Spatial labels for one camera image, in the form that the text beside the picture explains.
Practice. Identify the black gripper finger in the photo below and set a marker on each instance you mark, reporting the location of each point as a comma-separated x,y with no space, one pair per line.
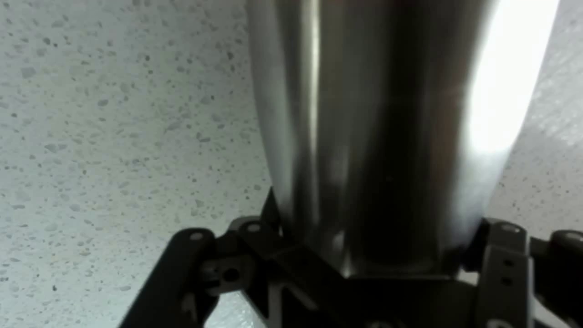
270,217

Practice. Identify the silver metal vessel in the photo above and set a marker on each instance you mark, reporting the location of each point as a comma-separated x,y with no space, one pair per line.
388,122

